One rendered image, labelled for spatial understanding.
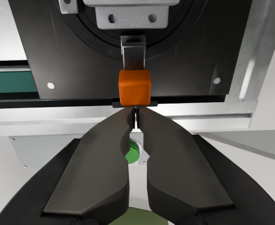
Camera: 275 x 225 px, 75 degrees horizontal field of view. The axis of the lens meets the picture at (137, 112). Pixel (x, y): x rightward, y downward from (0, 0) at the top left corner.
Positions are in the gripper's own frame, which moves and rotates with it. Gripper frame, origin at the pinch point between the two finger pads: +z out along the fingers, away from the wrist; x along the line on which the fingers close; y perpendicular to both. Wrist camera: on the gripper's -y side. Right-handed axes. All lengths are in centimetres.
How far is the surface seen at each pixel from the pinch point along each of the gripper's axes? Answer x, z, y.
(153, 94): 2.3, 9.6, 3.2
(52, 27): -8.2, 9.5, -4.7
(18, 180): -30.2, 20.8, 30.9
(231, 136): 80, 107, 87
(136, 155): 0.0, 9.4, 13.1
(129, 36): -0.4, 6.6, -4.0
